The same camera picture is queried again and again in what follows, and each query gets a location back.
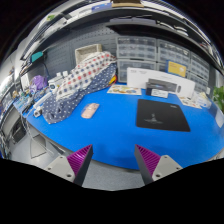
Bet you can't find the navy polka dot cloth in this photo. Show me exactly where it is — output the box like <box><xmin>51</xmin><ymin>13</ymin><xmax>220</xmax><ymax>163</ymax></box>
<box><xmin>42</xmin><ymin>63</ymin><xmax>118</xmax><ymax>125</ymax></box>

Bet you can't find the illustrated sticker sheet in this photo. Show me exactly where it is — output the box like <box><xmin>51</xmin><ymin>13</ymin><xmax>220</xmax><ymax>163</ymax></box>
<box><xmin>178</xmin><ymin>95</ymin><xmax>203</xmax><ymax>110</ymax></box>
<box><xmin>106</xmin><ymin>84</ymin><xmax>143</xmax><ymax>97</ymax></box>

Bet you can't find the long white bar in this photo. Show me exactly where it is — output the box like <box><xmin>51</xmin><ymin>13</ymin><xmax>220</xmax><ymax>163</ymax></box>
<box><xmin>33</xmin><ymin>91</ymin><xmax>53</xmax><ymax>118</ymax></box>

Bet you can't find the translucent pink computer mouse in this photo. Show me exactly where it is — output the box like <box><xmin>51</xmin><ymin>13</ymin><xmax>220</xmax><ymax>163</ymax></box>
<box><xmin>80</xmin><ymin>102</ymin><xmax>101</xmax><ymax>120</ymax></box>

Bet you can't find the yellow and blue box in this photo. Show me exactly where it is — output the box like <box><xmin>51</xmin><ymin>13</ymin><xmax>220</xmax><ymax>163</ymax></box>
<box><xmin>166</xmin><ymin>60</ymin><xmax>188</xmax><ymax>78</ymax></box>

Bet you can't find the teal plastic holder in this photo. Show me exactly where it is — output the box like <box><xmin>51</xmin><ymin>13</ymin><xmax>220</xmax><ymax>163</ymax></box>
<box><xmin>30</xmin><ymin>51</ymin><xmax>45</xmax><ymax>63</ymax></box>

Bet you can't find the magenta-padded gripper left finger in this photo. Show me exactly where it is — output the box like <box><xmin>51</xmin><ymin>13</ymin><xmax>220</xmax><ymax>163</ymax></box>
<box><xmin>44</xmin><ymin>143</ymin><xmax>94</xmax><ymax>187</ymax></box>

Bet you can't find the red blue checked cloth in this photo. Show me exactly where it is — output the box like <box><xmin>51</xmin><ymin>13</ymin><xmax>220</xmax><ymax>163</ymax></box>
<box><xmin>55</xmin><ymin>50</ymin><xmax>118</xmax><ymax>101</ymax></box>

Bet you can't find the grey wall shelf unit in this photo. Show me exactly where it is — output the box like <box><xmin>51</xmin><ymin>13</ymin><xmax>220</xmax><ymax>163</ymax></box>
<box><xmin>19</xmin><ymin>1</ymin><xmax>223</xmax><ymax>71</ymax></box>

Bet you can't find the small black box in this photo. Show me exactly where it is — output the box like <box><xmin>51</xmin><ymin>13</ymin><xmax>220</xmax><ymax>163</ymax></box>
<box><xmin>145</xmin><ymin>82</ymin><xmax>170</xmax><ymax>99</ymax></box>

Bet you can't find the white box-shaped device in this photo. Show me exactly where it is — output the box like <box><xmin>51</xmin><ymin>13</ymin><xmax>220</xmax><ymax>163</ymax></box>
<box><xmin>47</xmin><ymin>74</ymin><xmax>66</xmax><ymax>92</ymax></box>

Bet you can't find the clear plastic box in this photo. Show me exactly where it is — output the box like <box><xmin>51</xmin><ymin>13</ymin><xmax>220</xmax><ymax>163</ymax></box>
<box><xmin>193</xmin><ymin>91</ymin><xmax>212</xmax><ymax>108</ymax></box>

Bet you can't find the white woven basket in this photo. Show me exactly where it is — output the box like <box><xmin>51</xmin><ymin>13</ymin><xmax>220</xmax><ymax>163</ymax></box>
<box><xmin>74</xmin><ymin>43</ymin><xmax>103</xmax><ymax>65</ymax></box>

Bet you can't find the potted green plant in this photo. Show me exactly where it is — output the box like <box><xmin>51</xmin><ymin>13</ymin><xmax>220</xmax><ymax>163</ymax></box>
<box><xmin>212</xmin><ymin>85</ymin><xmax>224</xmax><ymax>113</ymax></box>

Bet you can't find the purple bag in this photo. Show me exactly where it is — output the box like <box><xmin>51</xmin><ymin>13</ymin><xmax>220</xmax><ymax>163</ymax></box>
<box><xmin>30</xmin><ymin>74</ymin><xmax>48</xmax><ymax>93</ymax></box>

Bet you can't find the black mouse pad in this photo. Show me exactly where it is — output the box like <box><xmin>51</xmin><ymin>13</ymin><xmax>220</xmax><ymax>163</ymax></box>
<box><xmin>135</xmin><ymin>98</ymin><xmax>191</xmax><ymax>133</ymax></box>

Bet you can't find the long white cardboard box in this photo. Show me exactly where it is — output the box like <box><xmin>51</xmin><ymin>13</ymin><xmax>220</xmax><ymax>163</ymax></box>
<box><xmin>126</xmin><ymin>67</ymin><xmax>197</xmax><ymax>99</ymax></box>

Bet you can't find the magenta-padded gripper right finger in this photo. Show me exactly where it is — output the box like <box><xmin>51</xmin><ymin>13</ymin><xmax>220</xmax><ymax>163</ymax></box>
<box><xmin>134</xmin><ymin>143</ymin><xmax>184</xmax><ymax>186</ymax></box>

